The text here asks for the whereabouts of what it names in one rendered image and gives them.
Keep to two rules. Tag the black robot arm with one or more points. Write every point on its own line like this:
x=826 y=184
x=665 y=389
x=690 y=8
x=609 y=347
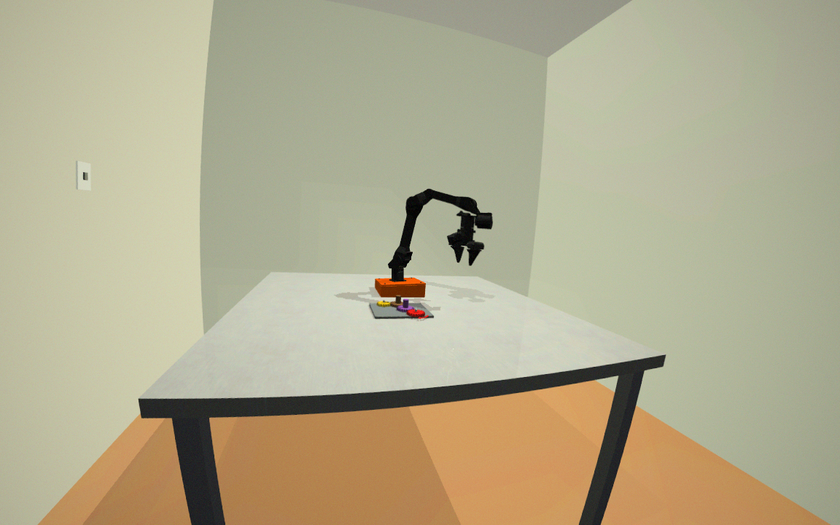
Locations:
x=414 y=205

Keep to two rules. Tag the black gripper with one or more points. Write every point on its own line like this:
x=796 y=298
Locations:
x=473 y=246

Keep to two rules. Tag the purple gear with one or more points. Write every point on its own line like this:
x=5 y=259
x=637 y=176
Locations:
x=405 y=307

